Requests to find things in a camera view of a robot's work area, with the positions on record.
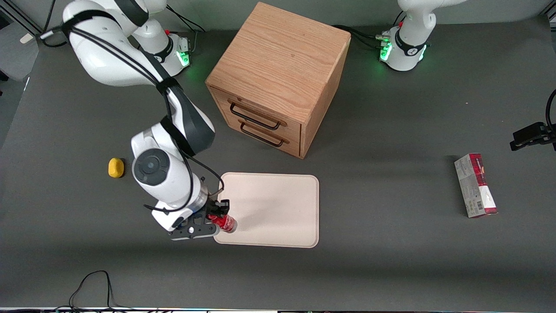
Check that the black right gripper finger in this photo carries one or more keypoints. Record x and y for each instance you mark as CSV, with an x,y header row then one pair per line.
x,y
213,211
222,203

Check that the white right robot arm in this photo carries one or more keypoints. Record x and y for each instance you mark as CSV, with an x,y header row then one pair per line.
x,y
165,174

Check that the small white tag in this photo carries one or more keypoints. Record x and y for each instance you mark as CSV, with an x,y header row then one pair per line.
x,y
26,38

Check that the beige plastic tray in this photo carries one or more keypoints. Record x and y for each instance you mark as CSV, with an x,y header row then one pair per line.
x,y
273,211

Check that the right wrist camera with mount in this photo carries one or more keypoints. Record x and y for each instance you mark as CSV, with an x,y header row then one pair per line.
x,y
195,228

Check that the red and grey carton box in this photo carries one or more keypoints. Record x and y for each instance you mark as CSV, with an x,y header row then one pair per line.
x,y
475,187

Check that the yellow lemon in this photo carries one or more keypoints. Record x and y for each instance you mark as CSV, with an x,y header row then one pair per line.
x,y
116,168

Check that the wooden drawer front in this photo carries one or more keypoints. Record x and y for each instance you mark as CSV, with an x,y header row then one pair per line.
x,y
260,108
278,145

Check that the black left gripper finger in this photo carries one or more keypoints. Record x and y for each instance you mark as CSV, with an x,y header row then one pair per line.
x,y
523,144
531,131

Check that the wooden drawer cabinet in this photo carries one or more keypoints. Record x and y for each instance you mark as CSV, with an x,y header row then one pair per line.
x,y
282,56

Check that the red coke bottle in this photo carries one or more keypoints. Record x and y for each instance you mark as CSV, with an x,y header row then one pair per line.
x,y
226,223

